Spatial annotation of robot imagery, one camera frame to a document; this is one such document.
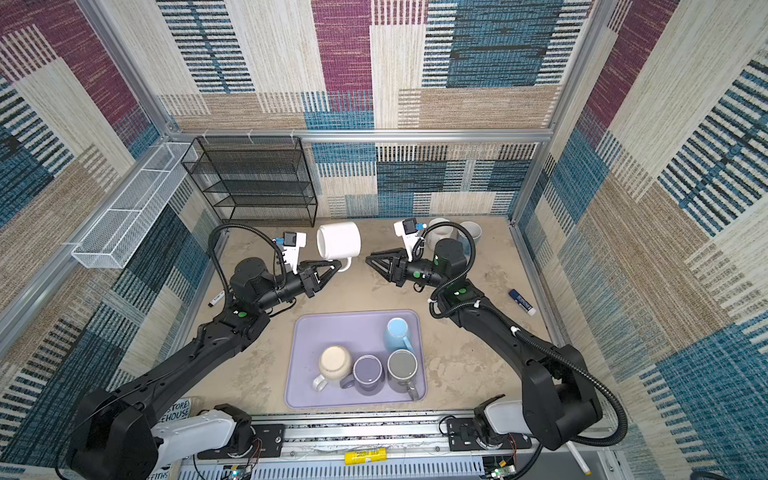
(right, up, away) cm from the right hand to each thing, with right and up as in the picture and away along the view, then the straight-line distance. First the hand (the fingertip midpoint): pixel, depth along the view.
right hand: (369, 262), depth 72 cm
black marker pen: (-51, -13, +27) cm, 59 cm away
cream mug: (-9, -26, +6) cm, 28 cm away
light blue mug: (+6, -19, +8) cm, 22 cm away
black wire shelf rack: (-42, +28, +38) cm, 63 cm away
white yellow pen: (+49, -46, -3) cm, 67 cm away
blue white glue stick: (+45, -12, +25) cm, 53 cm away
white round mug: (-6, +5, -4) cm, 9 cm away
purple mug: (-1, -28, +3) cm, 28 cm away
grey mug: (+8, -26, +1) cm, 28 cm away
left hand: (-7, 0, -2) cm, 7 cm away
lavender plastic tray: (-3, -23, +21) cm, 31 cm away
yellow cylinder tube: (-2, -45, -2) cm, 45 cm away
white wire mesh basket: (-59, +5, -1) cm, 59 cm away
